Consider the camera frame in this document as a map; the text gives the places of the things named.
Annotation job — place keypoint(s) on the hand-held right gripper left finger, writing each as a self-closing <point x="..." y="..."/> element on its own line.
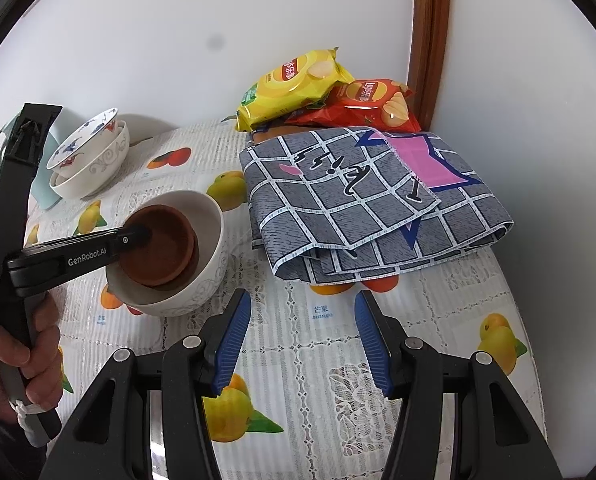
<point x="233" y="340"/>

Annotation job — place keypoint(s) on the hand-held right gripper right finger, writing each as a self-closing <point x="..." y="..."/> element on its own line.
<point x="373" y="345"/>

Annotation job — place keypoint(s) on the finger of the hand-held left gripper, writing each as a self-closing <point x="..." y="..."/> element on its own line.
<point x="135" y="239"/>

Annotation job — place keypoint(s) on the small brown bowl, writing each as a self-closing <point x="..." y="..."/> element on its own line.
<point x="196" y="257"/>
<point x="163" y="250"/>

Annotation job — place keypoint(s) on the white ceramic bowl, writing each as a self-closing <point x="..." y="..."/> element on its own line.
<point x="208" y="265"/>

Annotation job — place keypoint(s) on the person's left hand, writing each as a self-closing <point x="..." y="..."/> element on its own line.
<point x="45" y="360"/>

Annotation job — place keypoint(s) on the fruit print tablecloth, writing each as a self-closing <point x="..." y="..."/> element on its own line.
<point x="303" y="320"/>

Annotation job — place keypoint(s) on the large white embossed bowl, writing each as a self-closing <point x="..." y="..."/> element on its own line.
<point x="98" y="170"/>

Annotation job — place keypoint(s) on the blue patterned porcelain bowl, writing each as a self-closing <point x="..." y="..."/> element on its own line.
<point x="78" y="142"/>

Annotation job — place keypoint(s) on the grey checked cloth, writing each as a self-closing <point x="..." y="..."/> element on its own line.
<point x="353" y="195"/>

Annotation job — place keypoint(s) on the yellow chip bag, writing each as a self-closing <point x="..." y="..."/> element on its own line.
<point x="293" y="85"/>

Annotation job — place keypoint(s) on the red chip bag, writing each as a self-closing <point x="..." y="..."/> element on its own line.
<point x="373" y="105"/>

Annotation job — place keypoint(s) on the brown wooden door frame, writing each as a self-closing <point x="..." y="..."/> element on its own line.
<point x="428" y="45"/>

